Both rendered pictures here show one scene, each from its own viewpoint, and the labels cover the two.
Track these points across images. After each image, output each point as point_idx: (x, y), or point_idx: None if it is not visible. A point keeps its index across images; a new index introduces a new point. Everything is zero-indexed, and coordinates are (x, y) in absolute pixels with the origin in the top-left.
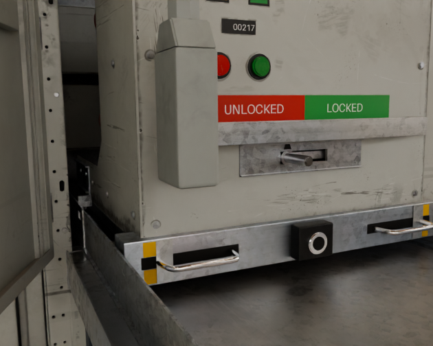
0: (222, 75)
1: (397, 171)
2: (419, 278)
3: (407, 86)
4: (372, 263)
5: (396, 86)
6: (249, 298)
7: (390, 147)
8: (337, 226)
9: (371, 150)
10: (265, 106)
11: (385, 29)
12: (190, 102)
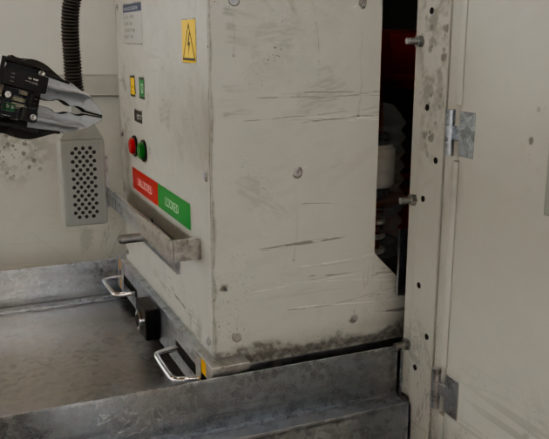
0: (134, 154)
1: (198, 301)
2: (110, 392)
3: (199, 199)
4: (161, 378)
5: (193, 195)
6: (107, 325)
7: (193, 267)
8: (164, 323)
9: (185, 261)
10: (146, 185)
11: (185, 125)
12: (58, 171)
